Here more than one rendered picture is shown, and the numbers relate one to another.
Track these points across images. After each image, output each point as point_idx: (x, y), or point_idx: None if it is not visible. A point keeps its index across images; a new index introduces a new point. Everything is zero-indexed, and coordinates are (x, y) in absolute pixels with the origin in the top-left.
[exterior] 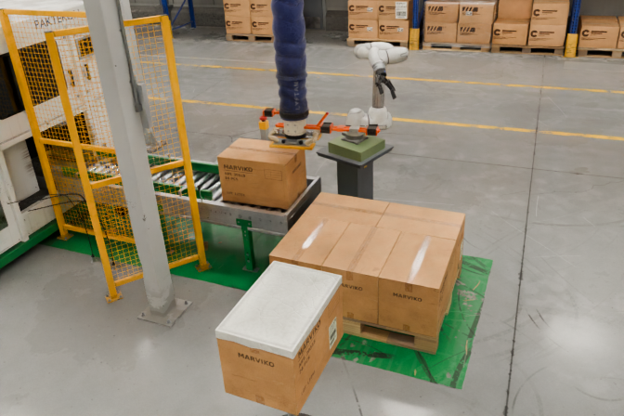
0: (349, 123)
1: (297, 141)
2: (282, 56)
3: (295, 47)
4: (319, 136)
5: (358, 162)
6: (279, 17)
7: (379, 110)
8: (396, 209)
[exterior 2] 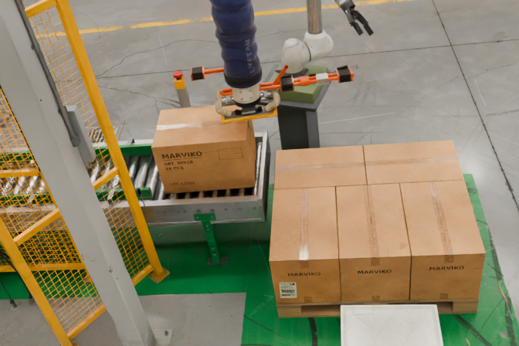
0: (288, 60)
1: None
2: (227, 11)
3: None
4: None
5: (311, 105)
6: None
7: (319, 35)
8: (376, 153)
